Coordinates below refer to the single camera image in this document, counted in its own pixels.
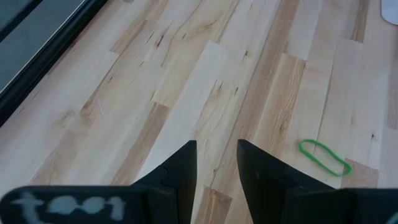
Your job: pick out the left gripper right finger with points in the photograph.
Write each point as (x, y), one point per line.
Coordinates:
(264, 180)

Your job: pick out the white plastic bin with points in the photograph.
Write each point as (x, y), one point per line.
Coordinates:
(391, 11)

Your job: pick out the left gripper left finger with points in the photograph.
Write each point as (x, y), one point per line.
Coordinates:
(180, 177)

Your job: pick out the green rubber band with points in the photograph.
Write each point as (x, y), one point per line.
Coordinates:
(301, 146)

